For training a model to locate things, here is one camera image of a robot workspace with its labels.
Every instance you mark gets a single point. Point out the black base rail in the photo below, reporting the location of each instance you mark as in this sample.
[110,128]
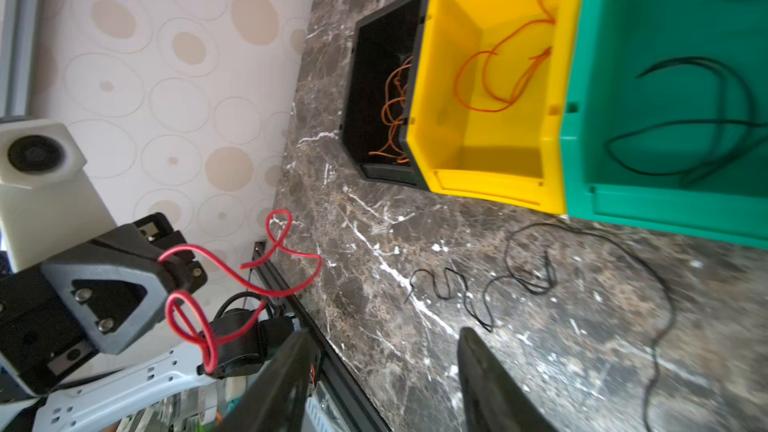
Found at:
[335,401]

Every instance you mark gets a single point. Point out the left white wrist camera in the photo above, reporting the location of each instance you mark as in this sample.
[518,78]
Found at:
[48,203]

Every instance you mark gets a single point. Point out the black plastic bin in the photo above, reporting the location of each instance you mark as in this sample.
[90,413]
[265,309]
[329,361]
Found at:
[383,67]

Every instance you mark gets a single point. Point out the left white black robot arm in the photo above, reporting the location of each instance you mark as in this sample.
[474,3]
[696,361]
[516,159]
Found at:
[244,347]

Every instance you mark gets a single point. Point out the yellow plastic bin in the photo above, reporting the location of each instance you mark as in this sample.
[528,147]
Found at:
[490,97]

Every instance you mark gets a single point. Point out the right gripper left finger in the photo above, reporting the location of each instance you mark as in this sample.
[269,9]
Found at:
[276,400]

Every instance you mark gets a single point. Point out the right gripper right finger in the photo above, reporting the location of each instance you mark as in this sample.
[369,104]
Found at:
[492,399]

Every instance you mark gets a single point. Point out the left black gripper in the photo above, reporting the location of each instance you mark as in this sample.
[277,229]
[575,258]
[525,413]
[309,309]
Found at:
[96,298]

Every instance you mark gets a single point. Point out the green plastic bin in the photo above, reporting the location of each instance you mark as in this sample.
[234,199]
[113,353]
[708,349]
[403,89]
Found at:
[666,117]

